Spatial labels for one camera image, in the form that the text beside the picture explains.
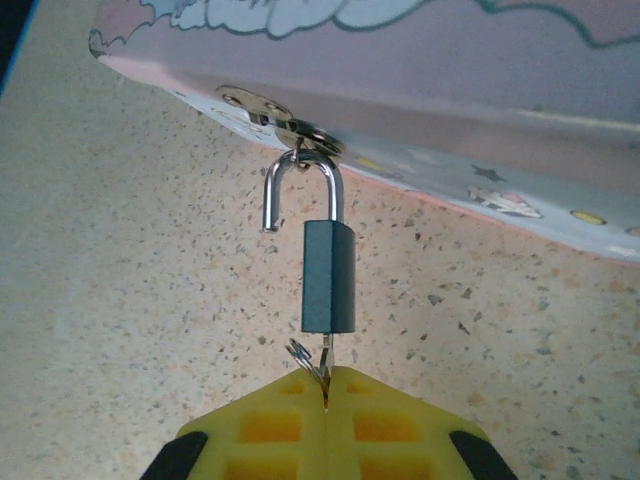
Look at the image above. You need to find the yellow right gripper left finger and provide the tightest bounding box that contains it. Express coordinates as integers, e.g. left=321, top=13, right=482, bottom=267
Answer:
left=139, top=367, right=330, bottom=480

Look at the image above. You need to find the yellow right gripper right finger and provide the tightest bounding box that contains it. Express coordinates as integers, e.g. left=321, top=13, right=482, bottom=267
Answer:
left=324, top=364, right=519, bottom=480

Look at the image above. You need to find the metal key ring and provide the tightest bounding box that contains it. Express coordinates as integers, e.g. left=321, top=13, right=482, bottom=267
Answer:
left=284, top=338, right=326, bottom=384

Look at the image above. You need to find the dark blue padlock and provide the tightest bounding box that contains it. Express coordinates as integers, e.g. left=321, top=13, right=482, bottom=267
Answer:
left=262, top=148, right=358, bottom=335

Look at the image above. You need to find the metal box hasp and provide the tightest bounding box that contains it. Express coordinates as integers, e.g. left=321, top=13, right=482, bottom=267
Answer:
left=215, top=84, right=347, bottom=162

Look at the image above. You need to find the cartoon print tin box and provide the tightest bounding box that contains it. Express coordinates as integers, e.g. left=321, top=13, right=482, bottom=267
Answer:
left=88, top=0, right=640, bottom=262

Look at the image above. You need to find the printed blue black backdrop panel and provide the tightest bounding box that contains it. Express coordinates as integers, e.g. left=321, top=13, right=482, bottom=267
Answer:
left=0, top=0, right=40, bottom=97

